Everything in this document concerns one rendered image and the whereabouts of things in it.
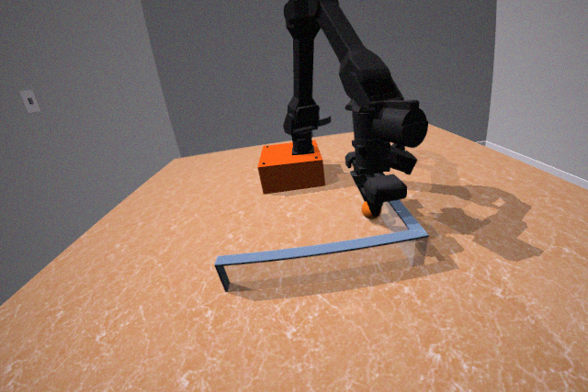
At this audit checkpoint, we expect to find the clear l-shaped low wall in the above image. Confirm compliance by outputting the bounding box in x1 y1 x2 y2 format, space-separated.
218 202 428 292

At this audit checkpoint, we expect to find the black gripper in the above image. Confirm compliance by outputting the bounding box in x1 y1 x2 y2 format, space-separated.
345 139 407 217

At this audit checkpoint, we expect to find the dark blue-grey flat bar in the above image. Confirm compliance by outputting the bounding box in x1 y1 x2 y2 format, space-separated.
214 200 429 293

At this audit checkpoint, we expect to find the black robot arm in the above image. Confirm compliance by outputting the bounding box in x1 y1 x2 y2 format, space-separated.
283 0 428 175

